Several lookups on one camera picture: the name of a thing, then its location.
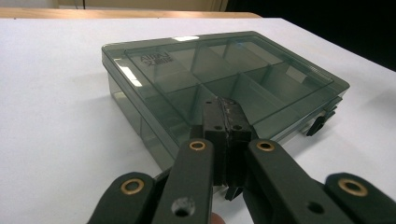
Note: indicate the beige wooden platform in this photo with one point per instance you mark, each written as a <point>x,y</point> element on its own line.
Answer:
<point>140,3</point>

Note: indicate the smoky clear plastic storage box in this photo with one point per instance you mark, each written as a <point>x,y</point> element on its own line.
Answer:
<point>174,77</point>

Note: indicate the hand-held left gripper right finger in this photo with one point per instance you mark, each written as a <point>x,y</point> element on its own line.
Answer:
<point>239,124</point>

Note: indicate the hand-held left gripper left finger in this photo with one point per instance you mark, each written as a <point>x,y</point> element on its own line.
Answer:
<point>216,124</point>

